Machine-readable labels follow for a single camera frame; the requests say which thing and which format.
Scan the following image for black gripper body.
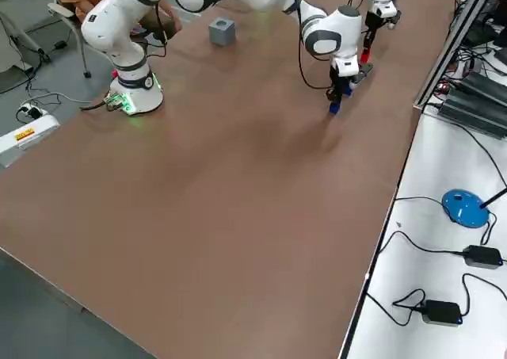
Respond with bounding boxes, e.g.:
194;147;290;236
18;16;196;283
365;12;398;32
329;67;354;90

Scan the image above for grey cube box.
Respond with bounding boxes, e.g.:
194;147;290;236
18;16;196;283
208;16;238;47

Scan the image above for black ribbed device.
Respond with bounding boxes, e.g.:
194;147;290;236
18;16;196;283
436;71;507;139

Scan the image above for blue dome device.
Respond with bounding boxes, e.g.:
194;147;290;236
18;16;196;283
440;188;491;229

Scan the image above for white side table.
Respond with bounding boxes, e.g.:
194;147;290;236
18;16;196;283
339;49;507;359

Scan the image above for black power adapter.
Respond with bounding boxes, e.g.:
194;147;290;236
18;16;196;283
462;244;505;270
421;299;464;328

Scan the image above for grey chair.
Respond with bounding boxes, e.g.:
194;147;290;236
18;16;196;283
46;2;93;79

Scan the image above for white power strip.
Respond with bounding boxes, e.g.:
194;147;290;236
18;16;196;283
17;101;51;120

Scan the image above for white box with yellow label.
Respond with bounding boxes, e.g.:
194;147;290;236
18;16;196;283
0;114;61;168

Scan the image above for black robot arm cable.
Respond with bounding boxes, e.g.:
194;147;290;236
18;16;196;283
282;0;334;91

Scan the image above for aluminium frame post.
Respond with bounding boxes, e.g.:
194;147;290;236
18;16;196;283
413;0;501;111

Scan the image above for long black cable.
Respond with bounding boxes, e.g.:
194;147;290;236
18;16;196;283
419;101;507;186

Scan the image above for black adapter cable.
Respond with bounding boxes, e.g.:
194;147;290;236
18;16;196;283
365;230;466;281
365;288;427;327

